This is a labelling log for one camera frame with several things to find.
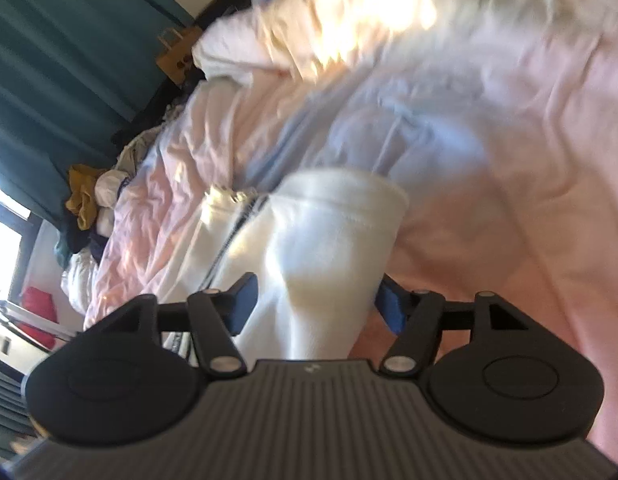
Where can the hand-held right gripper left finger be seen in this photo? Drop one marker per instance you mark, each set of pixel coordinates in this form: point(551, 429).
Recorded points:
point(244, 305)

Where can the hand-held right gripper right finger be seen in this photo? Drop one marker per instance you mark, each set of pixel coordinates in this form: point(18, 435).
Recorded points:
point(394, 307)

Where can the cream white zip sweatshirt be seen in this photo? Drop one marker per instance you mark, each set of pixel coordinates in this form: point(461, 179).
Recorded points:
point(314, 240)

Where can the pink and white duvet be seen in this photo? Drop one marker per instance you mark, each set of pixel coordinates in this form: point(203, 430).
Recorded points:
point(489, 185)

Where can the white garment with navy stripe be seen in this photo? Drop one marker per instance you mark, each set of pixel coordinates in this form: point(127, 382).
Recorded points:
point(81, 280)

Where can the dark navy garment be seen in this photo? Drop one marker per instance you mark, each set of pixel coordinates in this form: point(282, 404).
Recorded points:
point(76, 242)

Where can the mustard yellow garment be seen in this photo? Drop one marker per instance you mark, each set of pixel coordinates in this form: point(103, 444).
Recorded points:
point(84, 195)

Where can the red bag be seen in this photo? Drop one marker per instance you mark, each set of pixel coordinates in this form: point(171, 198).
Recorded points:
point(39, 310)

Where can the window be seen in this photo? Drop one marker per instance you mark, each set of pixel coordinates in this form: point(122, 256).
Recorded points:
point(4, 240)

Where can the brown paper bag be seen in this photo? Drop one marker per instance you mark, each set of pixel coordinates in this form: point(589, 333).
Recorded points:
point(179, 57)

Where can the black padded chair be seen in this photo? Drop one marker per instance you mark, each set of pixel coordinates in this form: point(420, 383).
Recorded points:
point(224, 2)

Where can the teal curtain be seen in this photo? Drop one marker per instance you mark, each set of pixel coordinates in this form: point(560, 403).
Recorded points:
point(64, 60)

